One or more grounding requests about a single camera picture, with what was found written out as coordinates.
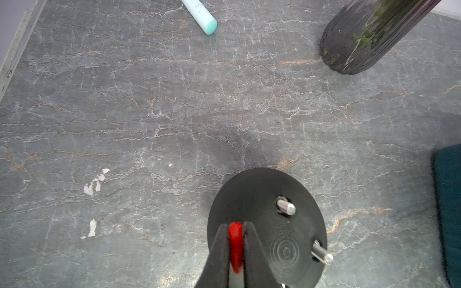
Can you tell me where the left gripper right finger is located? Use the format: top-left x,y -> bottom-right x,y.
243,222 -> 282,288

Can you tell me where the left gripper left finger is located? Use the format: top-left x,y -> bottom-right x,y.
195,224 -> 230,288

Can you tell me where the red screw protection sleeve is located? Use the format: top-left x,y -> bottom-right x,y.
228,222 -> 244,275

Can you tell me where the black dome screw fixture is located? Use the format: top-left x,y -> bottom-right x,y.
207,168 -> 328,288

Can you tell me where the metal screw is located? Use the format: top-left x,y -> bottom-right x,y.
311,240 -> 334,265
276,196 -> 297,216

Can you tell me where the teal plastic tray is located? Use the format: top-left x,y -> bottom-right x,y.
432,144 -> 461,288

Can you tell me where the dark ribbed vase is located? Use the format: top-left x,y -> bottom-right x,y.
319,0 -> 440,75

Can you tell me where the teal handled small tool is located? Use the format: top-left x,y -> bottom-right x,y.
181,0 -> 218,36

